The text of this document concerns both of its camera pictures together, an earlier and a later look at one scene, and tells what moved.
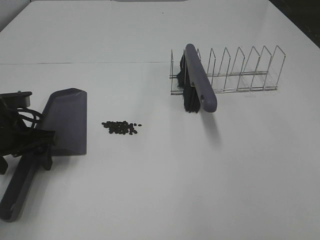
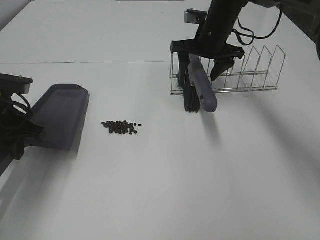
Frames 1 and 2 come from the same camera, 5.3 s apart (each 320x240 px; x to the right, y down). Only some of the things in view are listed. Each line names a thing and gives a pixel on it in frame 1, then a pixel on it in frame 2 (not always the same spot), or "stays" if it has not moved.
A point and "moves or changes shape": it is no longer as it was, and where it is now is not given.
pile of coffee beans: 119,127 stays
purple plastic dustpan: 66,113 moves or changes shape
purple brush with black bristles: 198,92 stays
